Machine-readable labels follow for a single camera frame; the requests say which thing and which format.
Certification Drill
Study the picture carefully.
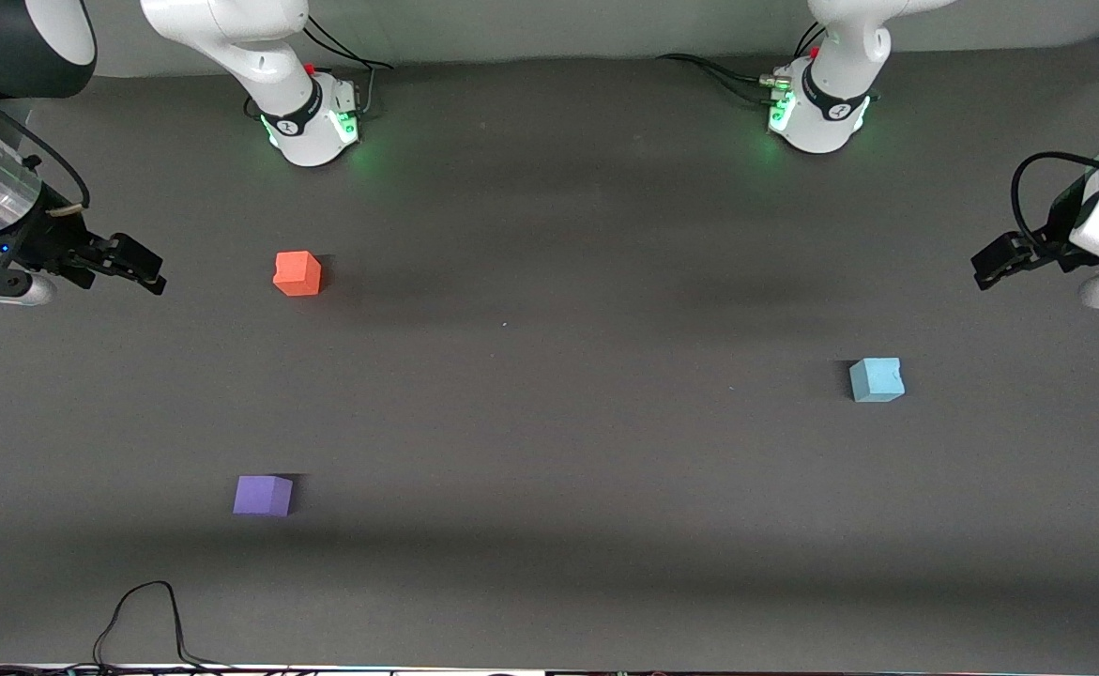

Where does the looped black table cable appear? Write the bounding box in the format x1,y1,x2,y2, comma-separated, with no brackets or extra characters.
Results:
92,580,240,673

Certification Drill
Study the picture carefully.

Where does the light blue foam block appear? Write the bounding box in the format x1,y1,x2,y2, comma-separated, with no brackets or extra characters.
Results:
849,357,907,404

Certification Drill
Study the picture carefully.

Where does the orange foam block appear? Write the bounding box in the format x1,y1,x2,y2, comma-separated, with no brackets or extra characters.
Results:
273,251,323,298

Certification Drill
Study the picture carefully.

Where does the black left arm base cable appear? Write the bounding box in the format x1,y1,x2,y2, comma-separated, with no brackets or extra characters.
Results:
657,54,789,106

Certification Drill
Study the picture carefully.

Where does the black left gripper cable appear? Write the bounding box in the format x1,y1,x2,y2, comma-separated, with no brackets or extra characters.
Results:
1011,150,1099,259

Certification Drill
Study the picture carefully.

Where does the black arm base cable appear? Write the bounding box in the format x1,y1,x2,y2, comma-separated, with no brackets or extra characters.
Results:
657,54,789,106
300,14,395,118

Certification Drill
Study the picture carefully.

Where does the purple foam block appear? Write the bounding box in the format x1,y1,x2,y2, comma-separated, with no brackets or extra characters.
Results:
233,475,294,517

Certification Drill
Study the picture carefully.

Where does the black right arm base cable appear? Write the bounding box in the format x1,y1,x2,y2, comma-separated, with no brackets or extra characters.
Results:
300,14,395,118

